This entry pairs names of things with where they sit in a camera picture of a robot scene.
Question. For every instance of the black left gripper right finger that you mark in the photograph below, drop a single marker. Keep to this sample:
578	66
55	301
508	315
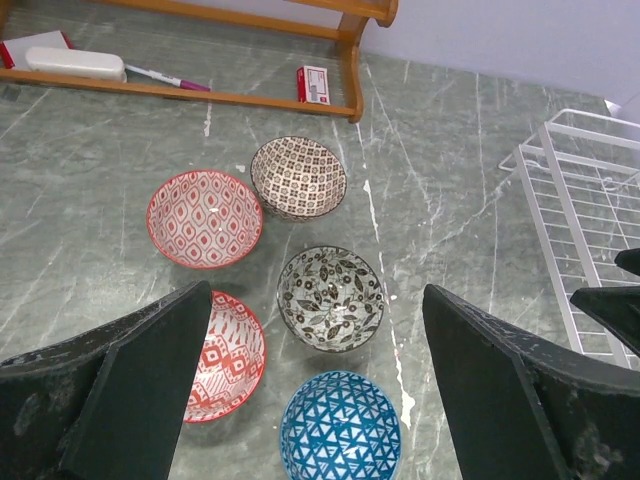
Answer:
521	407

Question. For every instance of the white eraser block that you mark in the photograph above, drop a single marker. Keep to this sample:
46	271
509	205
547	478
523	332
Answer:
73	62

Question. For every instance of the red diamond pattern bowl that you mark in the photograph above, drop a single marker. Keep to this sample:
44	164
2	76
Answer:
231	363

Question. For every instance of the red white small box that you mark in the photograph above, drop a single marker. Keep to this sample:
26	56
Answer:
312	85

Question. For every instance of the black leaf pattern bowl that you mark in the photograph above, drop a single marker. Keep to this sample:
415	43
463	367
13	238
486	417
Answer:
330	299

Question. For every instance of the blue triangle pattern bowl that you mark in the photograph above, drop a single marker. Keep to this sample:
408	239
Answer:
339	425

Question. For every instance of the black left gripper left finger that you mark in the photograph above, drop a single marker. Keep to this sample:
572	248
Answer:
108	403

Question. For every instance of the white wire dish rack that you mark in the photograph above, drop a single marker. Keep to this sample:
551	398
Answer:
580	175

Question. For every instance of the red drop pattern bowl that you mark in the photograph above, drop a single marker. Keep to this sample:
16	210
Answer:
204	219

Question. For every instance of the pink white marker pen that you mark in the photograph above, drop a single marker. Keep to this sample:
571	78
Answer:
171	80

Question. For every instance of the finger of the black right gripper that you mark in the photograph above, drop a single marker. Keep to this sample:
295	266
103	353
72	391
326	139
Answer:
629	260
616	309

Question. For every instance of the brown flower grid bowl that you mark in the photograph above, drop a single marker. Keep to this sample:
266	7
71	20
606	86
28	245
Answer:
297	178

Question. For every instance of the wooden shelf rack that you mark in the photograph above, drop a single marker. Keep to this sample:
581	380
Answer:
245	59

